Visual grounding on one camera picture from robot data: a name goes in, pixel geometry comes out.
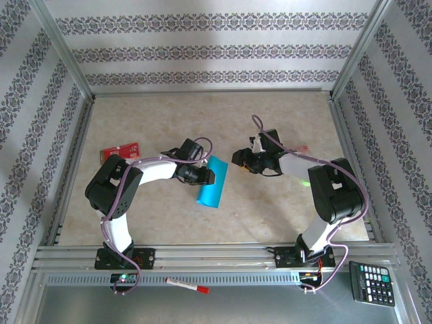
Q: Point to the blue cloth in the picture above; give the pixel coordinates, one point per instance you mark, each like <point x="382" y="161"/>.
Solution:
<point x="216" y="182"/>

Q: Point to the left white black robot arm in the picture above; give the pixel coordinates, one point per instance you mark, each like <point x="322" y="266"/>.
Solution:
<point x="114" y="192"/>

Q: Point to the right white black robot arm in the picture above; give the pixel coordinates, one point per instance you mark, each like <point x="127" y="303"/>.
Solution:
<point x="337" y="195"/>

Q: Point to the grey metal sheet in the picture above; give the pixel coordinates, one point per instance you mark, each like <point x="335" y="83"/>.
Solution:
<point x="236" y="307"/>

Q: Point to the pink blister pack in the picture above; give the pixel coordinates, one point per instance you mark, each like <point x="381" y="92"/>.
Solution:
<point x="303" y="149"/>

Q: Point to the green tape roll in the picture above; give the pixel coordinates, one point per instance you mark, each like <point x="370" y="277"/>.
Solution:
<point x="305" y="183"/>

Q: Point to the red card packet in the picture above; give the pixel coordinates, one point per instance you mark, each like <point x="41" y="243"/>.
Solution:
<point x="121" y="151"/>

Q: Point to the white marker red cap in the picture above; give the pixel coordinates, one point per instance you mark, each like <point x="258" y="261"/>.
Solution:
<point x="185" y="285"/>

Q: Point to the small circuit board green light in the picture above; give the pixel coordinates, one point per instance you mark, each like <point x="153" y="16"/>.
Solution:
<point x="123" y="277"/>

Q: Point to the black calculator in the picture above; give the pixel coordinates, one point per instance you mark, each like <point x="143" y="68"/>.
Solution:
<point x="373" y="283"/>

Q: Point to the aluminium table edge rail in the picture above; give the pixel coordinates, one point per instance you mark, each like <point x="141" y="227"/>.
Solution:
<point x="71" y="168"/>
<point x="209" y="92"/>
<point x="347" y="135"/>

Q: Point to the aluminium mounting rail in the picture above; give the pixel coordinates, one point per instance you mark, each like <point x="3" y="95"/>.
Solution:
<point x="209" y="253"/>

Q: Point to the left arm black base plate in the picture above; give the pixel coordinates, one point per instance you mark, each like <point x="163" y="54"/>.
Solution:
<point x="148" y="258"/>

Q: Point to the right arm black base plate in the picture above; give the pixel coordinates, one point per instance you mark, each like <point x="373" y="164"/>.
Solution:
<point x="283" y="258"/>

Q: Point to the aluminium frame post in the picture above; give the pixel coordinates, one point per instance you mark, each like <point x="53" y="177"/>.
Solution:
<point x="63" y="47"/>
<point x="362" y="47"/>

